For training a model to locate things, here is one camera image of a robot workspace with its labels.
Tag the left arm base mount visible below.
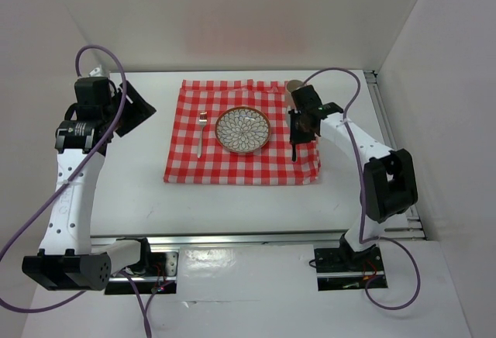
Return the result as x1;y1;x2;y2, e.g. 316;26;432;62
105;251;179;295

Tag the aluminium side rail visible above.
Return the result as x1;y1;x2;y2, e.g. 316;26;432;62
363;69;423;238

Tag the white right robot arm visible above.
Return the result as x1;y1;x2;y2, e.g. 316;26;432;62
288;103;418;270

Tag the red white checkered cloth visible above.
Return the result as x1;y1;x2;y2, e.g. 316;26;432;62
164;79;321;185

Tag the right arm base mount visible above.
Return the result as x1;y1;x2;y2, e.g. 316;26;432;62
308;247;388;291

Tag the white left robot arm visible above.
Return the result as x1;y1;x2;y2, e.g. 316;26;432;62
22;77;156;291

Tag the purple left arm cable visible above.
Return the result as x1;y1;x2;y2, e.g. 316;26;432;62
0;45;171;338

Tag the silver fork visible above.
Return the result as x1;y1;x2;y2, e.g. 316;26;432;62
197;111;208;158

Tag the beige paper cup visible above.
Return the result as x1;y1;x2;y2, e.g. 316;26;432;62
285;79;304;108

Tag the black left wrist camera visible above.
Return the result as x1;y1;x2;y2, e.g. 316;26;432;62
74;77;111;106

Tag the silver table knife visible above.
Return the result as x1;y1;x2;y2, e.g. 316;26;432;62
287;108;299;163

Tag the aluminium front rail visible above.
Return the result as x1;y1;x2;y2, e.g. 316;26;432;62
91;228;426;247

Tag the patterned ceramic plate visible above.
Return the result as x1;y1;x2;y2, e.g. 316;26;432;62
215;106;271;153

